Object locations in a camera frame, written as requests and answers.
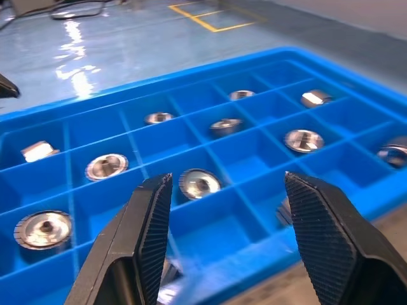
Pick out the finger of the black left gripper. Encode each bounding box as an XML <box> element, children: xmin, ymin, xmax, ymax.
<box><xmin>0</xmin><ymin>73</ymin><xmax>20</xmax><ymax>98</ymax></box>

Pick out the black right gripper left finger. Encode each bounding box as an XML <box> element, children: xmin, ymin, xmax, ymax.
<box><xmin>64</xmin><ymin>173</ymin><xmax>174</xmax><ymax>305</ymax></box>

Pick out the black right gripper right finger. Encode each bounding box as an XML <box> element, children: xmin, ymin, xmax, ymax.
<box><xmin>284</xmin><ymin>171</ymin><xmax>407</xmax><ymax>305</ymax></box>

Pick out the metal roller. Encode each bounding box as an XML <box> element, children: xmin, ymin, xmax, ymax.
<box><xmin>300</xmin><ymin>89</ymin><xmax>333</xmax><ymax>109</ymax></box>
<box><xmin>20</xmin><ymin>141</ymin><xmax>60</xmax><ymax>163</ymax></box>
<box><xmin>284</xmin><ymin>128</ymin><xmax>325</xmax><ymax>154</ymax></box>
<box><xmin>228</xmin><ymin>90</ymin><xmax>257</xmax><ymax>101</ymax></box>
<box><xmin>158</xmin><ymin>256</ymin><xmax>184</xmax><ymax>305</ymax></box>
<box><xmin>85</xmin><ymin>154</ymin><xmax>130</xmax><ymax>182</ymax></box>
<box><xmin>143</xmin><ymin>111</ymin><xmax>175</xmax><ymax>125</ymax></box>
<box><xmin>209</xmin><ymin>118</ymin><xmax>244</xmax><ymax>137</ymax></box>
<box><xmin>178</xmin><ymin>168</ymin><xmax>223</xmax><ymax>201</ymax></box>
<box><xmin>376</xmin><ymin>136</ymin><xmax>407</xmax><ymax>168</ymax></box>
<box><xmin>14</xmin><ymin>210</ymin><xmax>73</xmax><ymax>252</ymax></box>

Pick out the grey equipment box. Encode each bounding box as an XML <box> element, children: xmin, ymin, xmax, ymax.
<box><xmin>11</xmin><ymin>0</ymin><xmax>59</xmax><ymax>15</ymax></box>

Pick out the blue compartment tray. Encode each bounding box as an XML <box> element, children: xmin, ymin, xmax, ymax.
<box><xmin>0</xmin><ymin>46</ymin><xmax>407</xmax><ymax>305</ymax></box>

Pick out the perforated steel tray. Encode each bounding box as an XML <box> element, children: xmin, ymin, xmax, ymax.
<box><xmin>222</xmin><ymin>209</ymin><xmax>407</xmax><ymax>305</ymax></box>

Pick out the black cable loop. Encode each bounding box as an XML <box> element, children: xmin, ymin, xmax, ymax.
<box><xmin>50</xmin><ymin>0</ymin><xmax>112</xmax><ymax>22</ymax></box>

